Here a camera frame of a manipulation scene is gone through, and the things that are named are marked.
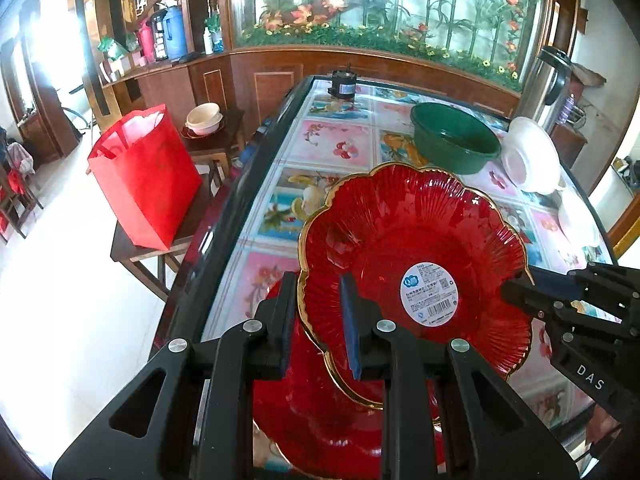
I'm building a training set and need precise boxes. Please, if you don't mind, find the dark green plastic bowl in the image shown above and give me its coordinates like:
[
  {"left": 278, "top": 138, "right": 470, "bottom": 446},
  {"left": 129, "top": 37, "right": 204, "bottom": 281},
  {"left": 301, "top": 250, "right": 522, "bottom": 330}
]
[{"left": 410, "top": 102, "right": 501, "bottom": 174}]

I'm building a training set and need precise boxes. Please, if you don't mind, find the red thermos jug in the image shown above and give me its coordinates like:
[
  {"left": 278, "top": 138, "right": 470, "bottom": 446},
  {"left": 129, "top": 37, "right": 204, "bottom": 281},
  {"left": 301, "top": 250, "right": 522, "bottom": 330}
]
[{"left": 138, "top": 20, "right": 155, "bottom": 64}]

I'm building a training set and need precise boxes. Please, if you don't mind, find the small black motor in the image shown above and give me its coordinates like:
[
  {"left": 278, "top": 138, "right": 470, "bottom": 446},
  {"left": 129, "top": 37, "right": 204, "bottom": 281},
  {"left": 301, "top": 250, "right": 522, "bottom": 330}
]
[{"left": 328, "top": 64, "right": 357, "bottom": 101}]

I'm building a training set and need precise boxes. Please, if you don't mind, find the dark wooden side table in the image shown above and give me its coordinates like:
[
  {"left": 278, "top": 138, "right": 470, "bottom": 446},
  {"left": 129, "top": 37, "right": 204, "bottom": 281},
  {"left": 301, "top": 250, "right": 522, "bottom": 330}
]
[{"left": 180, "top": 108, "right": 245, "bottom": 176}]

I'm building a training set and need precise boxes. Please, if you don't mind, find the white foam bowl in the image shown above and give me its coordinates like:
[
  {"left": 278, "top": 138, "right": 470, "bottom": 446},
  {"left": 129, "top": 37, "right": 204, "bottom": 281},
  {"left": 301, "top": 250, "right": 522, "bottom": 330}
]
[{"left": 500, "top": 117, "right": 561, "bottom": 195}]

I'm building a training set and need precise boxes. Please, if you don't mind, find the dark wooden stool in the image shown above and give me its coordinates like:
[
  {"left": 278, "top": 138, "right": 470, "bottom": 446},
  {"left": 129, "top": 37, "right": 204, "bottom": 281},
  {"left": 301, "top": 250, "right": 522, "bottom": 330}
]
[{"left": 111, "top": 162, "right": 224, "bottom": 301}]

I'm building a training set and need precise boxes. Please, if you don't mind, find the blue thermos jug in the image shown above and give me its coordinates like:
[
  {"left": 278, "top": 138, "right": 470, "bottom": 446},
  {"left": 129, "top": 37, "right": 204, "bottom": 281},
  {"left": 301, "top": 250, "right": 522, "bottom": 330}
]
[{"left": 163, "top": 6, "right": 189, "bottom": 60}]

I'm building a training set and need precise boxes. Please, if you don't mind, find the right hand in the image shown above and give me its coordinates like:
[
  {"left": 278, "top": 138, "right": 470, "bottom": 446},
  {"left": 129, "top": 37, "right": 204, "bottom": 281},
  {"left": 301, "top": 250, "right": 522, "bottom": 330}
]
[{"left": 586, "top": 404, "right": 620, "bottom": 444}]

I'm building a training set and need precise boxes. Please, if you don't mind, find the red scalloped plate with label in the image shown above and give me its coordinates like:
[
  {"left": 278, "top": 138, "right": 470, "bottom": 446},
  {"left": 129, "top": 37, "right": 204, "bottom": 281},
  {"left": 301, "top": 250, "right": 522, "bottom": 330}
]
[{"left": 298, "top": 162, "right": 533, "bottom": 410}]

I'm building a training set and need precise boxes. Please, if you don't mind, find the black thermos jug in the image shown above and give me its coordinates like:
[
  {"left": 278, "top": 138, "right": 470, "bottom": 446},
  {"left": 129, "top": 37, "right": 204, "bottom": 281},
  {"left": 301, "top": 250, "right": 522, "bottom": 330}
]
[{"left": 149, "top": 9, "right": 168, "bottom": 62}]

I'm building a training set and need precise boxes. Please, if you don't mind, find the red scalloped plate gold rim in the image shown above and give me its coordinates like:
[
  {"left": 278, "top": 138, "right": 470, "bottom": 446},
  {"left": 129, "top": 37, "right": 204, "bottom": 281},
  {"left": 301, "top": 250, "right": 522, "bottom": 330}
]
[{"left": 252, "top": 278, "right": 446, "bottom": 480}]

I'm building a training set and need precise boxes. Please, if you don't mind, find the red paper gift bag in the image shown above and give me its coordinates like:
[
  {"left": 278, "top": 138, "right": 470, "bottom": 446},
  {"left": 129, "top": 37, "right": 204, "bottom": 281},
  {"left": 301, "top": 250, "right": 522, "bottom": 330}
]
[{"left": 88, "top": 104, "right": 202, "bottom": 250}]

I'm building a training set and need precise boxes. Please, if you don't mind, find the stainless steel electric kettle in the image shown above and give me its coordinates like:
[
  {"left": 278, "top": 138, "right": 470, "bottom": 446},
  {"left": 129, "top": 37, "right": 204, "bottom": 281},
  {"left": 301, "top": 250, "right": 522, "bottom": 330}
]
[{"left": 515, "top": 46, "right": 572, "bottom": 133}]

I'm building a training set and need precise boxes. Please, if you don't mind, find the cream bowl on stool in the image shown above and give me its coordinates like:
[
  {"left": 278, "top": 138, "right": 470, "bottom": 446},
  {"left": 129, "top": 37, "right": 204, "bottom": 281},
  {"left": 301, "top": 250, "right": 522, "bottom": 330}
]
[{"left": 186, "top": 103, "right": 224, "bottom": 136}]

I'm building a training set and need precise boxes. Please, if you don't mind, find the white spray bottle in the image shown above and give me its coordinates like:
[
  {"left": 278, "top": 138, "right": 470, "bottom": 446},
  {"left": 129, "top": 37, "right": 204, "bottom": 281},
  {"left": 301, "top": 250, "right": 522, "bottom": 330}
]
[{"left": 203, "top": 27, "right": 214, "bottom": 55}]

